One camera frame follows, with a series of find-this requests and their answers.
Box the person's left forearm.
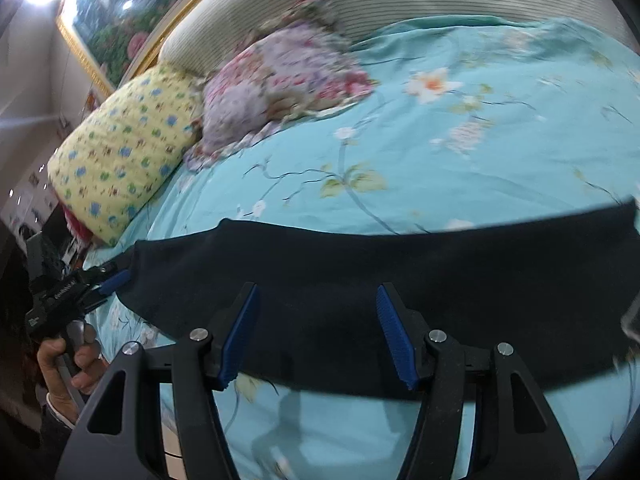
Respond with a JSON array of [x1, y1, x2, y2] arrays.
[[20, 392, 81, 480]]

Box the dark navy pants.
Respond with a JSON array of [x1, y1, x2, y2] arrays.
[[114, 197, 640, 400]]

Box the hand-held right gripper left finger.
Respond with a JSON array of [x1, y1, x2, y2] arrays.
[[56, 282, 261, 480]]

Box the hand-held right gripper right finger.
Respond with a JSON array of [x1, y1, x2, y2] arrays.
[[375, 283, 581, 480]]

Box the person's left hand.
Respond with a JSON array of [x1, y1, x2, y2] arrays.
[[37, 321, 107, 423]]

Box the yellow floral pillow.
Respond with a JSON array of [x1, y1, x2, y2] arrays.
[[47, 63, 204, 247]]

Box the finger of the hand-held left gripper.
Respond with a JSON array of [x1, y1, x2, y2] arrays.
[[82, 260, 132, 287], [80, 280, 121, 311]]

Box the pink purple floral pillow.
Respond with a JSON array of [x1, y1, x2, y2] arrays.
[[184, 0, 375, 173]]

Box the gold framed landscape painting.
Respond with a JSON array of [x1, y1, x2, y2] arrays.
[[56, 0, 251, 97]]

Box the turquoise floral bed sheet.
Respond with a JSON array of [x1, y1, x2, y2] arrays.
[[82, 16, 640, 480]]

